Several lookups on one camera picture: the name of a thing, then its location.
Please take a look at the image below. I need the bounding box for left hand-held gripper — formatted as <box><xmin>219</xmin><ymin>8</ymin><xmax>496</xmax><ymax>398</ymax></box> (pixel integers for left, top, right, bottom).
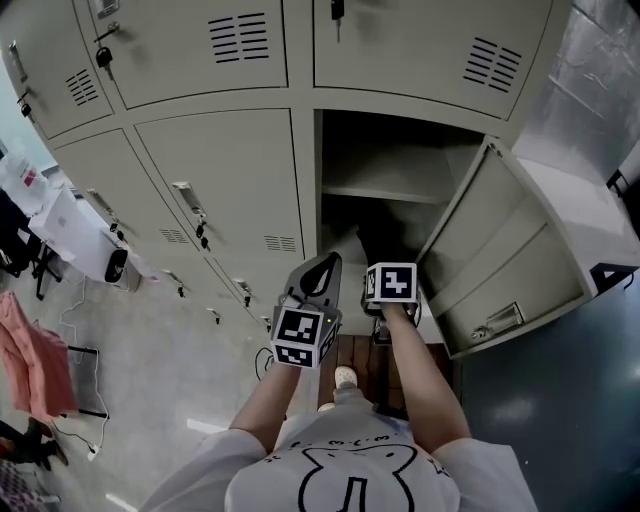
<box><xmin>270</xmin><ymin>251</ymin><xmax>345</xmax><ymax>371</ymax></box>

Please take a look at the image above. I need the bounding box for white waste bin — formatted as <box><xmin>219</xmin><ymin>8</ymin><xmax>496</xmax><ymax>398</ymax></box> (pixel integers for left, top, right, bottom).
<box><xmin>103</xmin><ymin>246</ymin><xmax>142</xmax><ymax>295</ymax></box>

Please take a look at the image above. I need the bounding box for pink jacket on rack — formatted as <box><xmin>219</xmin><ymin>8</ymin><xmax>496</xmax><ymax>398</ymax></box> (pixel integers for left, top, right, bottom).
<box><xmin>0</xmin><ymin>290</ymin><xmax>110</xmax><ymax>420</ymax></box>

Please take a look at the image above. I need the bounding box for person's white printed t-shirt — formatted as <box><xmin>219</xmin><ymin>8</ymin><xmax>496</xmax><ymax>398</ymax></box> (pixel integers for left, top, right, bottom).
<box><xmin>139</xmin><ymin>408</ymin><xmax>539</xmax><ymax>512</ymax></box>

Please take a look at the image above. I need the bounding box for person's left forearm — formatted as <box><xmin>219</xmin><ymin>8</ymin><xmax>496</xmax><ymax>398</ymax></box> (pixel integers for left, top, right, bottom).
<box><xmin>228</xmin><ymin>360</ymin><xmax>304</xmax><ymax>451</ymax></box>

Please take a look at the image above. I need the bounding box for white water dispenser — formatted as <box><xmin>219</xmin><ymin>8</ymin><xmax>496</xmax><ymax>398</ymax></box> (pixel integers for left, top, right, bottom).
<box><xmin>27</xmin><ymin>185</ymin><xmax>129</xmax><ymax>282</ymax></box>

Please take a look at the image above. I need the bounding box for looped black cable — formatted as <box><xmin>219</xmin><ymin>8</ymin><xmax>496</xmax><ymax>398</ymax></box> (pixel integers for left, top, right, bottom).
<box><xmin>254</xmin><ymin>346</ymin><xmax>277</xmax><ymax>382</ymax></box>

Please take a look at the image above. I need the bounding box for silver foil panel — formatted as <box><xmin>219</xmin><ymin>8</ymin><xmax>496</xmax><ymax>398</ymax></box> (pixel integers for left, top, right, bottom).
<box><xmin>546</xmin><ymin>0</ymin><xmax>640</xmax><ymax>194</ymax></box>

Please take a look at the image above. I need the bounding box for person's right forearm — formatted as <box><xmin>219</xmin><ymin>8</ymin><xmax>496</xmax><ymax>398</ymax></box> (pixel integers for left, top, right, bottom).
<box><xmin>381</xmin><ymin>301</ymin><xmax>474</xmax><ymax>457</ymax></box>

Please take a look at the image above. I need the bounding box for black office chair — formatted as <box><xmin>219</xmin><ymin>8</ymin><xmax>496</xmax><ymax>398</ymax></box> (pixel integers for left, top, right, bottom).
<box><xmin>0</xmin><ymin>188</ymin><xmax>67</xmax><ymax>302</ymax></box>

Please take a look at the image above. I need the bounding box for brown wooden slatted bench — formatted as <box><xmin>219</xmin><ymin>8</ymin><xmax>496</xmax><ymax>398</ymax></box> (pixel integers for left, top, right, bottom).
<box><xmin>334</xmin><ymin>333</ymin><xmax>457</xmax><ymax>422</ymax></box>

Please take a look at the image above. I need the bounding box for white power cable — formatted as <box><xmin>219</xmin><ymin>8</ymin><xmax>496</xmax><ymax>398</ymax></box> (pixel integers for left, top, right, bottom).
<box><xmin>58</xmin><ymin>277</ymin><xmax>110</xmax><ymax>454</ymax></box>

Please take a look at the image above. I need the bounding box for person's grey trouser leg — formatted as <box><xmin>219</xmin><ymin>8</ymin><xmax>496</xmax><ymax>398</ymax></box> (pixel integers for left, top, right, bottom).
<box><xmin>330</xmin><ymin>383</ymin><xmax>376</xmax><ymax>417</ymax></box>

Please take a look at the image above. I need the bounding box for clear water dispenser bottle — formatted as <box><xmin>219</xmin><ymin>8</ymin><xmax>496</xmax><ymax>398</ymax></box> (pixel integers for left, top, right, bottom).
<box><xmin>0</xmin><ymin>148</ymin><xmax>52</xmax><ymax>212</ymax></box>

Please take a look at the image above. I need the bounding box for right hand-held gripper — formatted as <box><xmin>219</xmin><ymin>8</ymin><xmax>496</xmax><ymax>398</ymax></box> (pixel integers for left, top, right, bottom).
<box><xmin>360</xmin><ymin>262</ymin><xmax>422</xmax><ymax>347</ymax></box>

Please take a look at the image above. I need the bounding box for grey metal locker cabinet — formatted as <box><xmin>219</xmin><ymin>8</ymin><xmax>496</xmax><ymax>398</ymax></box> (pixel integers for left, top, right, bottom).
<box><xmin>0</xmin><ymin>0</ymin><xmax>601</xmax><ymax>361</ymax></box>

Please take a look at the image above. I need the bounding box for black umbrella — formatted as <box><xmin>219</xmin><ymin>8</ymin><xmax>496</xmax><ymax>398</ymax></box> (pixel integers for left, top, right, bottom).
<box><xmin>355</xmin><ymin>198</ymin><xmax>422</xmax><ymax>266</ymax></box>

